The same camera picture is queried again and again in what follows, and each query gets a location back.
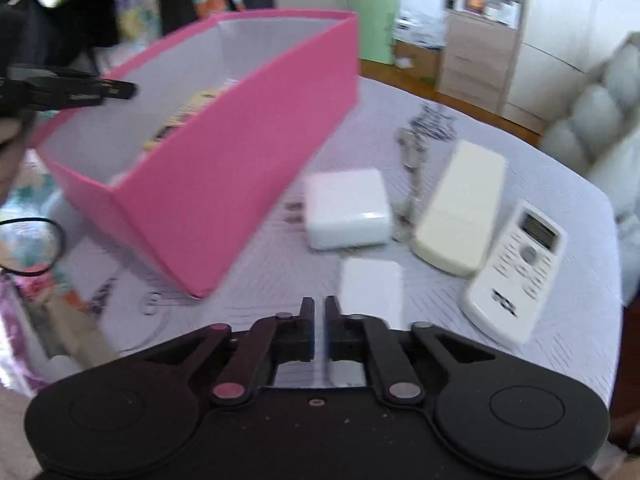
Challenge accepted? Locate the white charger plug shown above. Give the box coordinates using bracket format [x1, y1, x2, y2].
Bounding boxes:
[285, 167, 392, 251]

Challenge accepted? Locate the cream remote control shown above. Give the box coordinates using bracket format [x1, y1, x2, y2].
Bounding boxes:
[411, 139, 508, 279]

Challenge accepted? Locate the black cable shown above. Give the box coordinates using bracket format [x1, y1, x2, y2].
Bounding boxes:
[0, 217, 67, 276]

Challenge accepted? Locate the light wooden wardrobe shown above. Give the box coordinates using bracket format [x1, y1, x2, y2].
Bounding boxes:
[500, 0, 640, 136]

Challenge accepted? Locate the grey puffer jacket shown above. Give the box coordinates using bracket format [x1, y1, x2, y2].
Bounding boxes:
[540, 32, 640, 306]

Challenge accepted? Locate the green stool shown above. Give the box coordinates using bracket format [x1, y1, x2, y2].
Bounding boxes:
[350, 0, 402, 65]

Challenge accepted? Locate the wooden bookshelf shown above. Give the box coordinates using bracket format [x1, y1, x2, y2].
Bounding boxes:
[437, 0, 531, 113]

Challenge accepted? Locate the pink cardboard box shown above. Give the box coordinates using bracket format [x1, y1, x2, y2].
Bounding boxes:
[35, 8, 361, 300]

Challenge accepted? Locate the white power adapter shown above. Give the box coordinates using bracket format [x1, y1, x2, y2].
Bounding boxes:
[339, 257, 404, 332]

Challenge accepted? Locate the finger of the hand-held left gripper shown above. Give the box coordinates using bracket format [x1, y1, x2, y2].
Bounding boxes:
[7, 64, 137, 111]

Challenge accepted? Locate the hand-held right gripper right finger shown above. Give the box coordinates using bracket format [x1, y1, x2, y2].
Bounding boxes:
[325, 296, 497, 407]

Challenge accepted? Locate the white remote control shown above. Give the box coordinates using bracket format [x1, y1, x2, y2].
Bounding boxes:
[460, 199, 569, 346]

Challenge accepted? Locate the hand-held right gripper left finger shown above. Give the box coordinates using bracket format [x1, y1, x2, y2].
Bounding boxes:
[145, 297, 317, 407]

